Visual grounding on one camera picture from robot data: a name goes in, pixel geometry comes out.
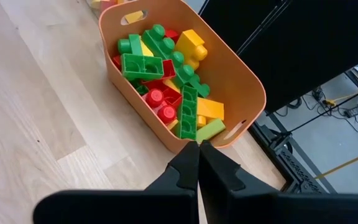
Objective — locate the black partition screen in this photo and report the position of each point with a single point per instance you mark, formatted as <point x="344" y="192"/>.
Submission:
<point x="291" y="46"/>

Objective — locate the orange plastic bin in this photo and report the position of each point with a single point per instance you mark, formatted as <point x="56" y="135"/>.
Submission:
<point x="238" y="81"/>

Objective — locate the thin yellow bar block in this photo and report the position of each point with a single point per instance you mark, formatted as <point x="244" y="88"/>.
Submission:
<point x="146" y="49"/>

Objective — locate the large red block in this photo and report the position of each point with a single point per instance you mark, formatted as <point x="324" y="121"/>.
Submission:
<point x="169" y="95"/>

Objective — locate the small red block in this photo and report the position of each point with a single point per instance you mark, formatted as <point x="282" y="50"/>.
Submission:
<point x="106" y="4"/>

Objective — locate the small yellow block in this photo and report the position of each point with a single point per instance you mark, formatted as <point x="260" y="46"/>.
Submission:
<point x="95" y="3"/>
<point x="134" y="16"/>

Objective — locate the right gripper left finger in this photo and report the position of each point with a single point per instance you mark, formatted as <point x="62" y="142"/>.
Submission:
<point x="135" y="208"/>

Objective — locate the black power adapter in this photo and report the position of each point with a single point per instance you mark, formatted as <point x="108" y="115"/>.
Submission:
<point x="354" y="111"/>

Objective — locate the clear plastic bin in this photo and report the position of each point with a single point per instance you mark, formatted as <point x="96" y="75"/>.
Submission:
<point x="110" y="6"/>

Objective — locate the long green stud block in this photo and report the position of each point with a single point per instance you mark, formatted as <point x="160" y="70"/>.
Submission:
<point x="187" y="113"/>
<point x="186" y="74"/>

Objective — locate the light green bar block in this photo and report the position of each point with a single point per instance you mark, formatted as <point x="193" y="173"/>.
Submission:
<point x="210" y="130"/>

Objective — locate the red stud block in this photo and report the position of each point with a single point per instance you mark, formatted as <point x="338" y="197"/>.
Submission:
<point x="172" y="34"/>
<point x="169" y="69"/>
<point x="160" y="105"/>

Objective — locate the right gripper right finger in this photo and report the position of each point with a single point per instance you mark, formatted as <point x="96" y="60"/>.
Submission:
<point x="259" y="208"/>

